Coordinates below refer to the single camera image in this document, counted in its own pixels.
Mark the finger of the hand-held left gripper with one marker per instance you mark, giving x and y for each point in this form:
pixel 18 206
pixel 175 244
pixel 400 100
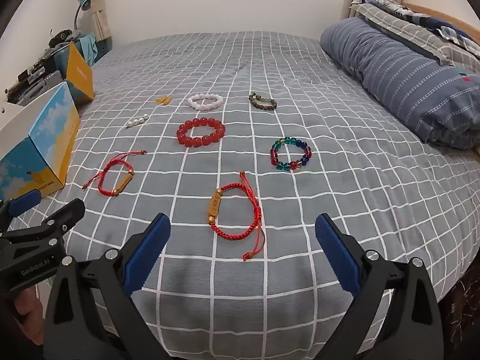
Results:
pixel 24 199
pixel 65 213

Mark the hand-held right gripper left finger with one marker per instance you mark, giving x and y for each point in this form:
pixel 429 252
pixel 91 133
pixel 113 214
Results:
pixel 150 247

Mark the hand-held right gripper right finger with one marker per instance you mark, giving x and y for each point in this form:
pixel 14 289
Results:
pixel 337 251

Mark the blue and yellow cardboard box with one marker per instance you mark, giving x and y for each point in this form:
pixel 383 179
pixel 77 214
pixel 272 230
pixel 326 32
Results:
pixel 48 120

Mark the person's left hand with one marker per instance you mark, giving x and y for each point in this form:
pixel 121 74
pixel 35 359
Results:
pixel 28 307

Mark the grey storage case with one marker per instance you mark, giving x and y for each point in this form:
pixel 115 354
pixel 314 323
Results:
pixel 35 86

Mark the small yellow beads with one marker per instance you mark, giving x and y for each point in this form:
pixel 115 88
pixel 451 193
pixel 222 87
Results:
pixel 164 100

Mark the teal suitcase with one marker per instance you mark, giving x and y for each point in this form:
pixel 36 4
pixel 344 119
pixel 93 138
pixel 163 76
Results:
pixel 84 50

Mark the black bag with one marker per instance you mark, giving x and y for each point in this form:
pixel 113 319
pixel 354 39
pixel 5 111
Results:
pixel 60 36

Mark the rolled blue striped quilt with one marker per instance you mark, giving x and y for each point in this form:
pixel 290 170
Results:
pixel 405 78

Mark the grey checked bedsheet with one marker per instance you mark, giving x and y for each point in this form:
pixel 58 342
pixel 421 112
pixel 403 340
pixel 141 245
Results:
pixel 232 60

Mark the blue desk lamp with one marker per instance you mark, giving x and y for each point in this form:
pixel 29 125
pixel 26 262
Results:
pixel 84 3

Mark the grey plaid pillow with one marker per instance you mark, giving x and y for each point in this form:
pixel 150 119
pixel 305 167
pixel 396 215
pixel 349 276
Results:
pixel 412 32

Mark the navy patterned pillow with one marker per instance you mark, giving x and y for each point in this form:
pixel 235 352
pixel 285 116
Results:
pixel 390 7

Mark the wooden headboard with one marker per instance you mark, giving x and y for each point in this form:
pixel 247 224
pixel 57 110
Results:
pixel 435 15

